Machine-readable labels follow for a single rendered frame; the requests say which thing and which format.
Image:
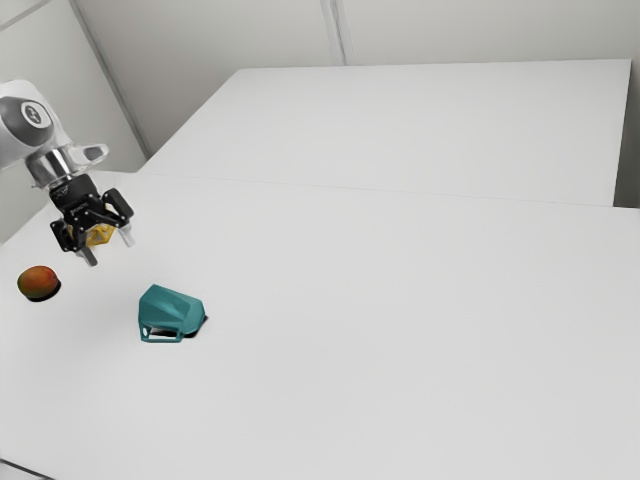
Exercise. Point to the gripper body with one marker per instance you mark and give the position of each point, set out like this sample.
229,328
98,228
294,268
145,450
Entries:
77,200

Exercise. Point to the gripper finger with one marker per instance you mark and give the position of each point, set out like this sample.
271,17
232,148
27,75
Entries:
70,240
120,210

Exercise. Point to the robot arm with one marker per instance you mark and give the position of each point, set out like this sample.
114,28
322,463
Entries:
25,117

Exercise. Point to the teal faceted mug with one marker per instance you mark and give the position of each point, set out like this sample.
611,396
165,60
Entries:
167,312

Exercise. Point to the yellow faceted object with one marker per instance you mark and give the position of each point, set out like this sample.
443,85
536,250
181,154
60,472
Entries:
101,234

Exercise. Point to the red orange mango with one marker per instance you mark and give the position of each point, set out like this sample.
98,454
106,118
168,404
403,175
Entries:
38,282

